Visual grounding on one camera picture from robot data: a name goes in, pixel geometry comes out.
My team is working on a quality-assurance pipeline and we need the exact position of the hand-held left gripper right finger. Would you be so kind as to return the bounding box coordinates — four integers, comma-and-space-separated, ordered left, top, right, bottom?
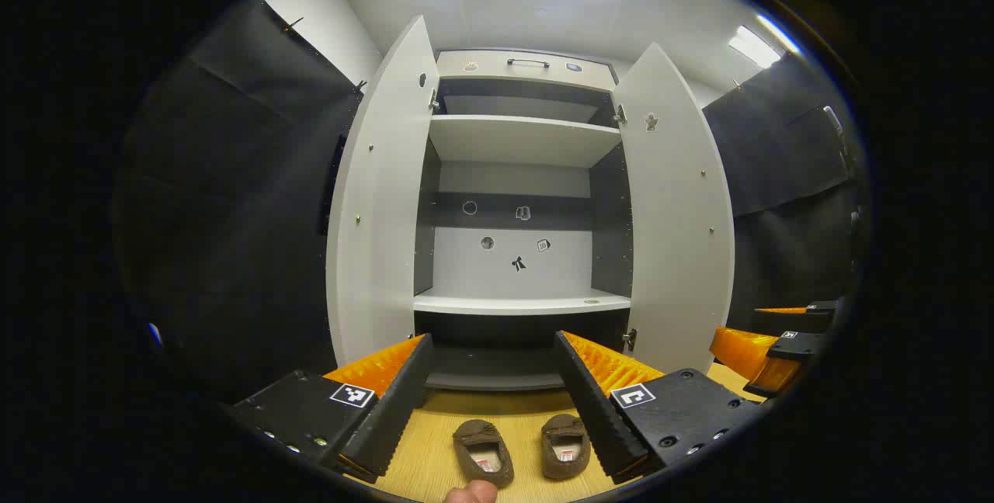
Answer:
554, 331, 766, 486

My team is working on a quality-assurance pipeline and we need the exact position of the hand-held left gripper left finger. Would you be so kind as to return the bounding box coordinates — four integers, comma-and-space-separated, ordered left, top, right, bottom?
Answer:
225, 334, 434, 486

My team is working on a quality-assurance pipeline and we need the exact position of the brown fuzzy shoe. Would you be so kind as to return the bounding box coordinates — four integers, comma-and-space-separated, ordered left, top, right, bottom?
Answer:
453, 419, 515, 488
540, 413, 593, 480

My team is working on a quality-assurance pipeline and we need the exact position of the grey cabinet door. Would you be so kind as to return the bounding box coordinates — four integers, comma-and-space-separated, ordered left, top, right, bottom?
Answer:
320, 16, 441, 368
613, 43, 735, 376

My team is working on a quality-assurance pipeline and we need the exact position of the grey shoe cabinet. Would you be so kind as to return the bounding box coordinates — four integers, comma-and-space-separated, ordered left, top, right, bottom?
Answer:
412, 49, 634, 393

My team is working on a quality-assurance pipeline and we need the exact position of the black backdrop cloth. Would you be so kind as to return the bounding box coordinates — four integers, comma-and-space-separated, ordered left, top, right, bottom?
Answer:
115, 0, 366, 403
703, 53, 859, 333

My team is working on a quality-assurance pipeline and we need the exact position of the small ceiling light panel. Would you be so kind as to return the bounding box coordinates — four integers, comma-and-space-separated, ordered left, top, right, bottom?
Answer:
728, 26, 782, 69

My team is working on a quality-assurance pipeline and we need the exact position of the narrow ceiling light strip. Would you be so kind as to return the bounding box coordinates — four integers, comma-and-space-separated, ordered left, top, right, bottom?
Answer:
757, 12, 802, 55

